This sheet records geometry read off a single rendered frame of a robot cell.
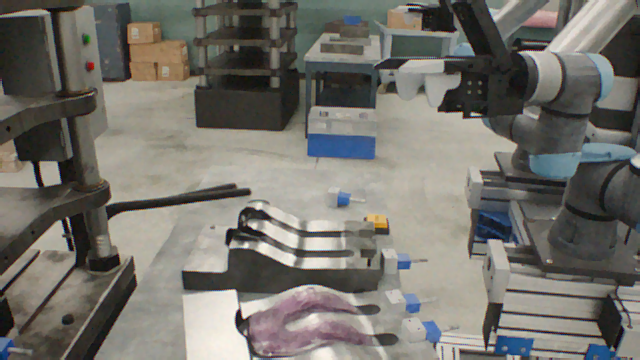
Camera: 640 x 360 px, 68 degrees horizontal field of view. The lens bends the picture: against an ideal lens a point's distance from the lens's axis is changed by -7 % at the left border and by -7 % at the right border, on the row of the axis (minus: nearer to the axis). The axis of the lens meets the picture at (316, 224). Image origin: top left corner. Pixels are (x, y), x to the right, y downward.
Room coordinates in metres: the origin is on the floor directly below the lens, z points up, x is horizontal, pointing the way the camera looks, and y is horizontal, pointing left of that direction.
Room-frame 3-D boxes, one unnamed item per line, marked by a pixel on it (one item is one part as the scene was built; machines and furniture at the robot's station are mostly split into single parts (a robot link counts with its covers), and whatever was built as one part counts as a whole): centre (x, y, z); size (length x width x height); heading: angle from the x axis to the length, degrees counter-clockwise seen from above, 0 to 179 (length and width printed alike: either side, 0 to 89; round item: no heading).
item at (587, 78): (0.75, -0.38, 1.43); 0.11 x 0.08 x 0.09; 107
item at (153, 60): (7.63, 2.40, 0.42); 0.86 x 0.33 x 0.83; 85
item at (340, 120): (4.49, -0.21, 0.28); 0.61 x 0.41 x 0.15; 85
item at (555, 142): (0.77, -0.37, 1.33); 0.11 x 0.08 x 0.11; 17
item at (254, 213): (1.20, 0.07, 0.92); 0.35 x 0.16 x 0.09; 88
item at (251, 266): (1.21, 0.09, 0.87); 0.50 x 0.26 x 0.14; 88
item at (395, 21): (7.14, -1.10, 0.94); 0.41 x 0.33 x 0.29; 92
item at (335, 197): (1.62, -0.10, 0.83); 0.13 x 0.05 x 0.05; 74
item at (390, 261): (1.22, -0.25, 0.83); 0.13 x 0.05 x 0.05; 96
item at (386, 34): (7.11, -1.26, 0.47); 1.10 x 0.52 x 0.94; 92
